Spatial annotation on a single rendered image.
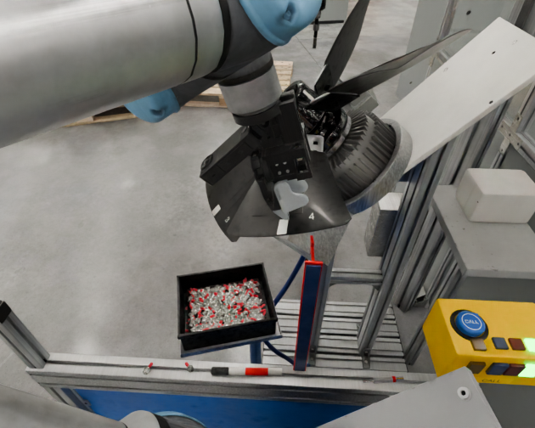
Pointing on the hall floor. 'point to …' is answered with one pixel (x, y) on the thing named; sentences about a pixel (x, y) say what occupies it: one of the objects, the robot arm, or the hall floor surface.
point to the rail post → (66, 397)
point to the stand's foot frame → (339, 338)
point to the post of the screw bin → (256, 353)
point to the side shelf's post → (449, 288)
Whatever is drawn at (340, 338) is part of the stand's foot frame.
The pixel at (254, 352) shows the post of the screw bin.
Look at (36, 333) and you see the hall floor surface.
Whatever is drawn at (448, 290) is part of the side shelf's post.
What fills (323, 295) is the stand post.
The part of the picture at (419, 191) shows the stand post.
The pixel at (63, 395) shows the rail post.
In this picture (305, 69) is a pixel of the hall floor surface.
